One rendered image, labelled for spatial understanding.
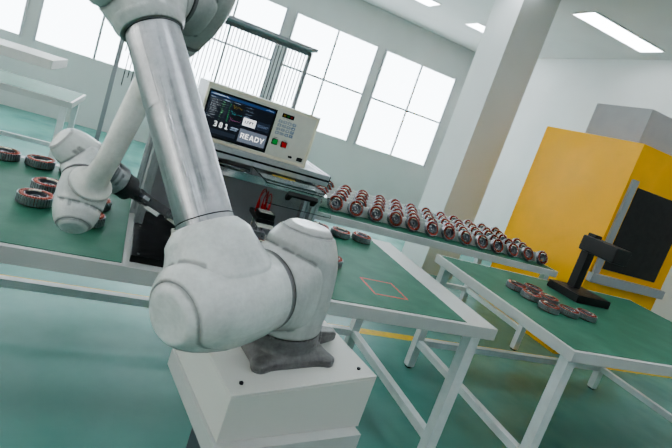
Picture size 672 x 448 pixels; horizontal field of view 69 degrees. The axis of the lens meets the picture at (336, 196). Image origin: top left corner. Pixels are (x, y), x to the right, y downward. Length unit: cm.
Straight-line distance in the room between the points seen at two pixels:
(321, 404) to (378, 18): 817
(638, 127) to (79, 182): 466
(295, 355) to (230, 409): 16
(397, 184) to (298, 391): 852
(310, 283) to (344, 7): 790
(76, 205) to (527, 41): 511
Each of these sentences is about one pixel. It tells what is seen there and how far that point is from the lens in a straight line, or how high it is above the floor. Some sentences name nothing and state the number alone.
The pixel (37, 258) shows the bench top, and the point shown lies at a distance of 155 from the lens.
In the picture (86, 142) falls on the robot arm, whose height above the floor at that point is 108.
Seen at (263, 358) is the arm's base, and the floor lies 87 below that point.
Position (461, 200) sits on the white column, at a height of 92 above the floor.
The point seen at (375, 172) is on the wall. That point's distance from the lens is 913.
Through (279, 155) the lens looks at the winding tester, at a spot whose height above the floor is 114.
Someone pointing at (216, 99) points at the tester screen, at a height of 127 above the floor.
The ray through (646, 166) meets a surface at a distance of 485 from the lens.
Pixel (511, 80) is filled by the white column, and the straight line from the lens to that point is 571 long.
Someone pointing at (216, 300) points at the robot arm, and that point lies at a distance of 76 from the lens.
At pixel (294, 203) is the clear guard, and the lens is 166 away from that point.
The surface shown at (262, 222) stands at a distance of 185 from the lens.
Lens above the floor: 135
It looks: 9 degrees down
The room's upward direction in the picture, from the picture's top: 19 degrees clockwise
